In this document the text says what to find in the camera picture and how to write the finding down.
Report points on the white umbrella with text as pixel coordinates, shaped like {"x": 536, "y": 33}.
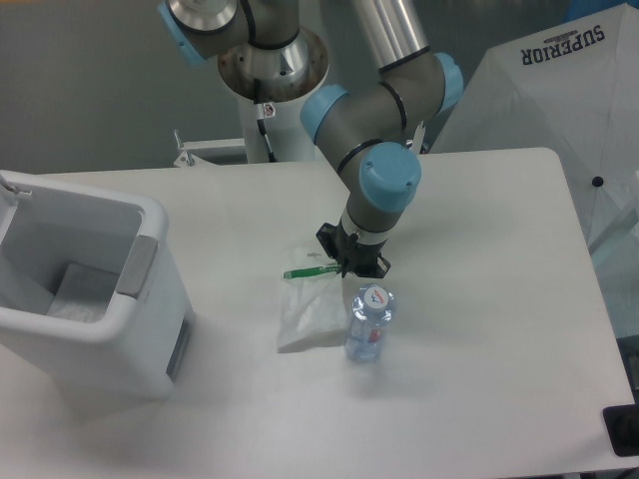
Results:
{"x": 572, "y": 89}

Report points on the white metal base frame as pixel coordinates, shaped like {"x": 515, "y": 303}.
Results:
{"x": 217, "y": 151}

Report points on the white green plastic bag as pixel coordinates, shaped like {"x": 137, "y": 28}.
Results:
{"x": 312, "y": 309}

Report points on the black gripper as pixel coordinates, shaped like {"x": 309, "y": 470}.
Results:
{"x": 352, "y": 256}

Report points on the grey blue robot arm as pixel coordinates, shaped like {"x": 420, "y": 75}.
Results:
{"x": 415, "y": 84}

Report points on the clear plastic water bottle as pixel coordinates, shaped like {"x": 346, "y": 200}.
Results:
{"x": 372, "y": 311}

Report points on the black device at table edge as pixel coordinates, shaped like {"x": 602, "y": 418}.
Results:
{"x": 622, "y": 426}

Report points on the white trash can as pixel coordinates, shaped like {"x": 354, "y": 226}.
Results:
{"x": 90, "y": 291}

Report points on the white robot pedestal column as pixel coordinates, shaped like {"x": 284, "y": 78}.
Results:
{"x": 271, "y": 87}

